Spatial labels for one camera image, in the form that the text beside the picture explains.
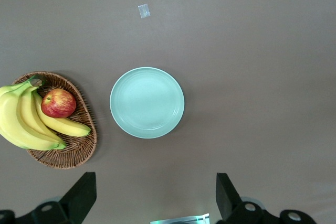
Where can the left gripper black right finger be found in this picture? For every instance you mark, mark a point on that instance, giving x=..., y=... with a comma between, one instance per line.
x=228, y=197

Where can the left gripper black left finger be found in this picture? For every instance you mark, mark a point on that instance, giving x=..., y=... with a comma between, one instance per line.
x=78, y=195

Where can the pale green round plate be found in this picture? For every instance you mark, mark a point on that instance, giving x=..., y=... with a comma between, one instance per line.
x=147, y=102

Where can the brown wicker basket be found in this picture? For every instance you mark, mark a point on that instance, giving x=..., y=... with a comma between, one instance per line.
x=78, y=153

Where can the red yellow apple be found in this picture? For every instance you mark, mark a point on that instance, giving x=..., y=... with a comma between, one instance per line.
x=58, y=103

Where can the yellow banana bunch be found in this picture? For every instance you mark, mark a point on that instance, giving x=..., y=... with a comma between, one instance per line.
x=15, y=119

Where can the small clear tape piece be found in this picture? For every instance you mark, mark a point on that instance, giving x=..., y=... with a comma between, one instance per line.
x=144, y=11

